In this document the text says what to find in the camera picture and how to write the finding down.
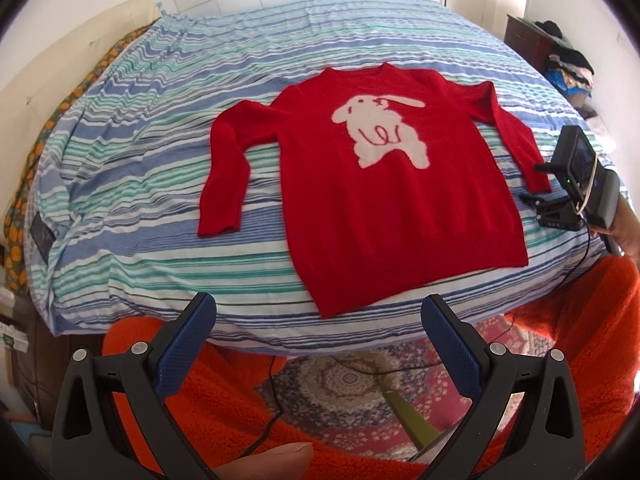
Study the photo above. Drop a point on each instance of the dark wooden nightstand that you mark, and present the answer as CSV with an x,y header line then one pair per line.
x,y
529,42

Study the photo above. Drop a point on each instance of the black camera box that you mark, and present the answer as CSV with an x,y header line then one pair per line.
x,y
576,158

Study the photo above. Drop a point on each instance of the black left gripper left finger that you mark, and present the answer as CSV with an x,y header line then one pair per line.
x,y
88,438

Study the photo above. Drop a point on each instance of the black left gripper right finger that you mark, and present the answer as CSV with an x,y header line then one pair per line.
x,y
546,440

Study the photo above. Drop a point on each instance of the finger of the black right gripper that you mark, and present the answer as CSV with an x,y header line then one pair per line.
x,y
535,200
548,167

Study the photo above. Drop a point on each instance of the pile of clothes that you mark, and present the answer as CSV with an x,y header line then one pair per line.
x,y
566,68

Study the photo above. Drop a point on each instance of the left hand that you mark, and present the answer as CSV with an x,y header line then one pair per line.
x,y
285,462

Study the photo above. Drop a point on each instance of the cream headboard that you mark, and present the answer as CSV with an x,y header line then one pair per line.
x,y
34,93

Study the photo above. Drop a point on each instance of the right hand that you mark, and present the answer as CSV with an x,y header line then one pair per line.
x,y
625,230

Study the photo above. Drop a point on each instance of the pink patterned rug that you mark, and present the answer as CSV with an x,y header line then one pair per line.
x,y
339,399

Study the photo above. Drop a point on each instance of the blue green striped bedspread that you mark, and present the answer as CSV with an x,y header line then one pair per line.
x,y
115,202

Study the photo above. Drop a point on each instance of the green book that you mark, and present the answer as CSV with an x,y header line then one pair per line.
x,y
420,432

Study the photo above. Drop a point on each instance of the red bunny sweater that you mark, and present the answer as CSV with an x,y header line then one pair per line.
x,y
387,184

